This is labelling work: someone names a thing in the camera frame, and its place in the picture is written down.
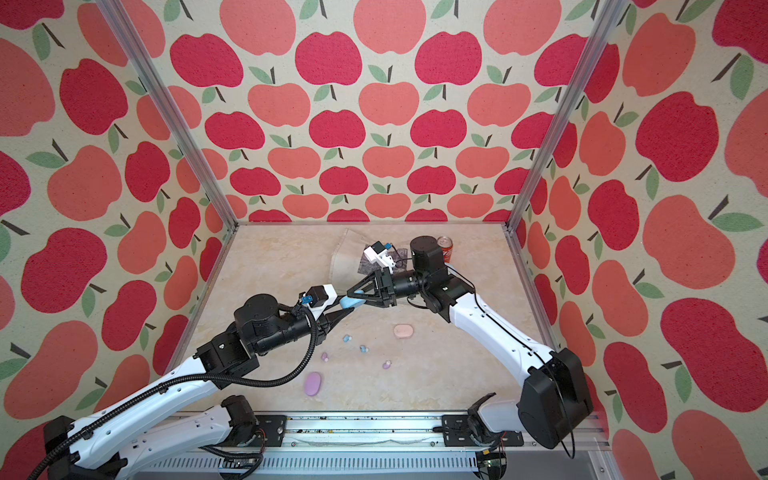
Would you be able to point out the pink earbud charging case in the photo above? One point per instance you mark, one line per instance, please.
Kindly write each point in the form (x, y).
(403, 331)

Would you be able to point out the purple earbud charging case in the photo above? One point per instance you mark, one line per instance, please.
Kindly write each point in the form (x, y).
(313, 384)

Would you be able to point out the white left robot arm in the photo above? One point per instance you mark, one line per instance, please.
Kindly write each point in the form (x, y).
(119, 441)

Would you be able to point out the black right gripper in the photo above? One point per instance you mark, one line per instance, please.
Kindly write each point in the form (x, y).
(385, 288)

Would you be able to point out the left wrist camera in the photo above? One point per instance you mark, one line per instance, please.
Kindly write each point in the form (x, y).
(319, 298)

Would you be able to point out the red cola can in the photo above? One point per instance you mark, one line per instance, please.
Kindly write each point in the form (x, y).
(446, 244)

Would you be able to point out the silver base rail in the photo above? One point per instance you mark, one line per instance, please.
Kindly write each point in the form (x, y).
(392, 445)

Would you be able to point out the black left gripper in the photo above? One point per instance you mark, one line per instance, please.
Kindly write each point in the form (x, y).
(325, 317)

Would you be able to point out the left aluminium frame post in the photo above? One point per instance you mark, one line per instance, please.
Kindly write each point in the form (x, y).
(130, 41)

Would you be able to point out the right aluminium frame post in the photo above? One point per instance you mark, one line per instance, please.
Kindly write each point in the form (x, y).
(603, 28)

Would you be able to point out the aluminium frame post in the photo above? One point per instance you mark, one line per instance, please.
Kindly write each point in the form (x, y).
(130, 41)
(603, 28)

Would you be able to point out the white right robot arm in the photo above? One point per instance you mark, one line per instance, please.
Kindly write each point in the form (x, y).
(554, 397)

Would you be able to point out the blue earbud charging case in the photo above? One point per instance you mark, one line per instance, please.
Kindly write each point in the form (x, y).
(353, 300)

